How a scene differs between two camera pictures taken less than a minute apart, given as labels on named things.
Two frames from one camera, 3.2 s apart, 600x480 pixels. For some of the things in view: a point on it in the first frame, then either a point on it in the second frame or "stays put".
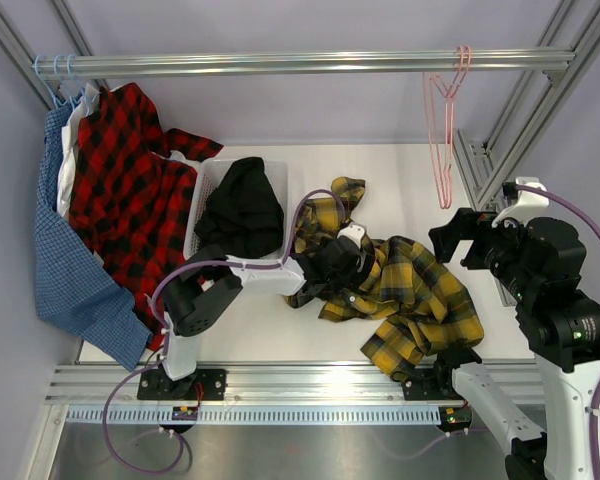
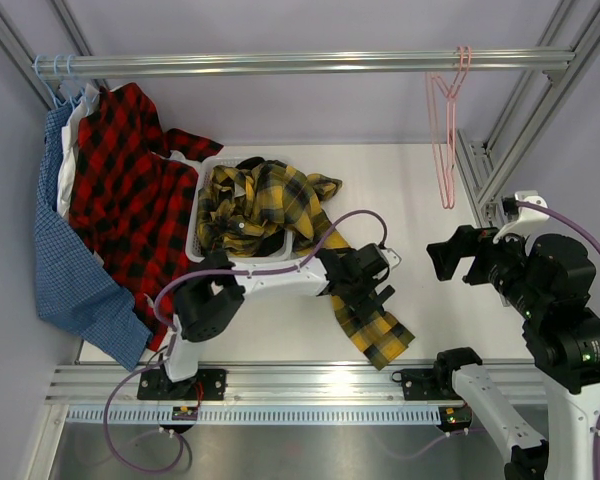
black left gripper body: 348,279 stays put
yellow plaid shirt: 424,312 to 239,208
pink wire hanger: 450,113 stays put
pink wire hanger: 450,128 stays put
